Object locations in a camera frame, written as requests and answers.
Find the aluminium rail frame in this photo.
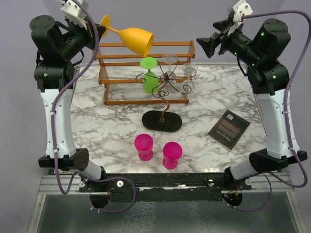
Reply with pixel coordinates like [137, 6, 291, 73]
[26, 62, 307, 233]

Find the orange wooden dish rack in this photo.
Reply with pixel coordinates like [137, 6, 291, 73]
[95, 40, 195, 105]

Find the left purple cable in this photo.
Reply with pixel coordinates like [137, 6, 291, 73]
[53, 0, 100, 195]

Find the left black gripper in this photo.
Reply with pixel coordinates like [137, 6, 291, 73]
[58, 14, 105, 59]

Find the dark book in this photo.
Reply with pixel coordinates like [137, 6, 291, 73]
[208, 110, 250, 150]

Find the right pink plastic goblet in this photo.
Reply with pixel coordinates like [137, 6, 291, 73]
[163, 142, 183, 169]

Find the green plastic wine glass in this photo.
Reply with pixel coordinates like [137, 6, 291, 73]
[140, 57, 159, 94]

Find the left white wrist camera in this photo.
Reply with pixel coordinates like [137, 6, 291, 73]
[56, 0, 87, 29]

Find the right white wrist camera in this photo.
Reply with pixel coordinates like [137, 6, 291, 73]
[227, 0, 253, 36]

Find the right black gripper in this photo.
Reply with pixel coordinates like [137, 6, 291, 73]
[197, 18, 262, 67]

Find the left pink plastic goblet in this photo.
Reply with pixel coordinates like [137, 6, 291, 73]
[134, 133, 154, 162]

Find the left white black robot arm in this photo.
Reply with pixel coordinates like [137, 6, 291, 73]
[30, 15, 107, 192]

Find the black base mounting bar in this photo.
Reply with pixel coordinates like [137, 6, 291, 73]
[79, 172, 251, 202]

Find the orange plastic wine glass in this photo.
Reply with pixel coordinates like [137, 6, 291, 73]
[100, 15, 154, 58]

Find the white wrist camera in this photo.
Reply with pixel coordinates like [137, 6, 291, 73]
[227, 0, 253, 36]
[56, 0, 87, 29]

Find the frosted clear wine glass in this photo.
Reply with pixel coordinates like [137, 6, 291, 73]
[180, 63, 198, 99]

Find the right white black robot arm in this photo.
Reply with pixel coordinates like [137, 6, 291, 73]
[196, 18, 308, 190]

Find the pink plastic goblet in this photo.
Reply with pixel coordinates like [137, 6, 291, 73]
[163, 142, 183, 169]
[134, 133, 154, 162]

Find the metal wine glass rack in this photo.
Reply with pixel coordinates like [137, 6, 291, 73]
[136, 59, 189, 133]

